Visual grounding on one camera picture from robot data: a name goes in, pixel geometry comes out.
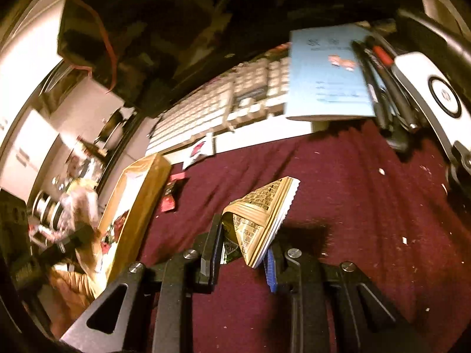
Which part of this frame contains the red black candy packet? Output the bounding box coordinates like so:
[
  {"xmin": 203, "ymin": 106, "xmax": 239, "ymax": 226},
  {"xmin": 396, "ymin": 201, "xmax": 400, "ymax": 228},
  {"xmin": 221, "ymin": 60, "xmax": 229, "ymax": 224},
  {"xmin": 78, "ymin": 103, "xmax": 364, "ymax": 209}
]
[{"xmin": 160, "ymin": 171, "xmax": 186, "ymax": 213}]

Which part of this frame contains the white red sachet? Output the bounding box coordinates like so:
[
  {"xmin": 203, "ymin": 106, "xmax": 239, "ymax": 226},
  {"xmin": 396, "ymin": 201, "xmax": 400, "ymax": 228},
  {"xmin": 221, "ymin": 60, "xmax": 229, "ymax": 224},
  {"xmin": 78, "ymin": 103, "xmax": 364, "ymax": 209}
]
[{"xmin": 182, "ymin": 132, "xmax": 215, "ymax": 171}]

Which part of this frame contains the dark red table cloth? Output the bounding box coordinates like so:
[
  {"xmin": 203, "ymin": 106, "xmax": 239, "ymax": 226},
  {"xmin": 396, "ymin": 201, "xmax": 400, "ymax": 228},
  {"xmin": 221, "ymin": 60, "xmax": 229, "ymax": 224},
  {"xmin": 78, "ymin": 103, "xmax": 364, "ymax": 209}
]
[{"xmin": 139, "ymin": 120, "xmax": 470, "ymax": 352}]

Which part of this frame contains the white mechanical keyboard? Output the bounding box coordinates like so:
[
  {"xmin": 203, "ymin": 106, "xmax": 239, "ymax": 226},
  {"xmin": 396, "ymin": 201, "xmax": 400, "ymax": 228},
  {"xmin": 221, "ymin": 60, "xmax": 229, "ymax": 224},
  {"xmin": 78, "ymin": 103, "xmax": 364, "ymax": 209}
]
[{"xmin": 146, "ymin": 52, "xmax": 291, "ymax": 155}]

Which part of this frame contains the light blue booklet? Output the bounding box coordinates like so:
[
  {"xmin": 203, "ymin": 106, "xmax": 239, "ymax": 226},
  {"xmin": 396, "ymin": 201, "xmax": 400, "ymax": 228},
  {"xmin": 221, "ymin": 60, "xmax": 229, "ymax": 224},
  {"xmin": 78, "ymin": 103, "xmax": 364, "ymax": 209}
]
[{"xmin": 284, "ymin": 24, "xmax": 374, "ymax": 121}]

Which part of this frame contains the black marker pen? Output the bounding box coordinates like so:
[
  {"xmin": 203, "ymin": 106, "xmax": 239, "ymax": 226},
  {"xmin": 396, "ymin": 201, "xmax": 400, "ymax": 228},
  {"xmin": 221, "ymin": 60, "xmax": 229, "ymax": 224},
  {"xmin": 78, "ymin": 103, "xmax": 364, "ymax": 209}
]
[{"xmin": 351, "ymin": 41, "xmax": 391, "ymax": 134}]

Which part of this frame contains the white black handheld device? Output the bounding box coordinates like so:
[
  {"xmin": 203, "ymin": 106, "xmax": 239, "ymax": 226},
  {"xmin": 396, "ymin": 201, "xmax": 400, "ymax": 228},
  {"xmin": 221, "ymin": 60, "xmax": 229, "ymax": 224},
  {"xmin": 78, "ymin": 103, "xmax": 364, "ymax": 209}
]
[{"xmin": 391, "ymin": 52, "xmax": 470, "ymax": 163}]

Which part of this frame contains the red capped marker pen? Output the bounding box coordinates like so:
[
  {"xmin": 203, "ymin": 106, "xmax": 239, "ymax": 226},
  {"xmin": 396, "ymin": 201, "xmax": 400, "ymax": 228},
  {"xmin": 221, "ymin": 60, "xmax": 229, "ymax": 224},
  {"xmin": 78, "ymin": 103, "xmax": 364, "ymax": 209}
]
[{"xmin": 365, "ymin": 36, "xmax": 419, "ymax": 133}]

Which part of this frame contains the black computer monitor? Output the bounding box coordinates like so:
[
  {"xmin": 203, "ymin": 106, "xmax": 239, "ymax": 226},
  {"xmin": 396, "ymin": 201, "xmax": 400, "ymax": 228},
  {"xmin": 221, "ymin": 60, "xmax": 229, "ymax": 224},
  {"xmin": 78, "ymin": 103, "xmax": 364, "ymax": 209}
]
[{"xmin": 57, "ymin": 0, "xmax": 370, "ymax": 116}]

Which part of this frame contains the orange cable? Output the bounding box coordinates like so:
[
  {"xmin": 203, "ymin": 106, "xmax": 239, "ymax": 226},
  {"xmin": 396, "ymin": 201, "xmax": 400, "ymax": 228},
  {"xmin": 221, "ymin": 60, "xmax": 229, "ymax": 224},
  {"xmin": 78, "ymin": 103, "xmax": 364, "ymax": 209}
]
[{"xmin": 62, "ymin": 0, "xmax": 200, "ymax": 93}]

